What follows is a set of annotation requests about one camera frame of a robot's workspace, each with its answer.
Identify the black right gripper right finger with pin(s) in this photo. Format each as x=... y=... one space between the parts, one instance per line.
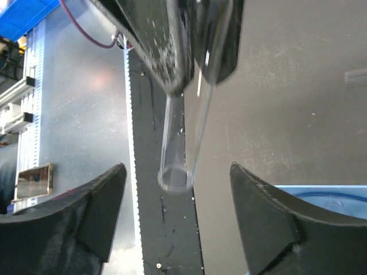
x=282 y=234

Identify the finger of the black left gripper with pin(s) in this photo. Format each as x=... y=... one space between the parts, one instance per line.
x=206 y=16
x=162 y=33

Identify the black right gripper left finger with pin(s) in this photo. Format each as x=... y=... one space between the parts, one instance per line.
x=71 y=233

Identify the blue safety goggles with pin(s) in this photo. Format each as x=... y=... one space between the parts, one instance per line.
x=336 y=201

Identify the short glass test tube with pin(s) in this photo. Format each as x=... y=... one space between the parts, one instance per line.
x=186 y=113

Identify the light blue left bin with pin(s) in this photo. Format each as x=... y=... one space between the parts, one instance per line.
x=348 y=189

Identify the blue plastic background crate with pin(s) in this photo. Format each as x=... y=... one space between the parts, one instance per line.
x=22 y=15

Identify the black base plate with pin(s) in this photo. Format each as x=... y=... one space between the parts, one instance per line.
x=167 y=211

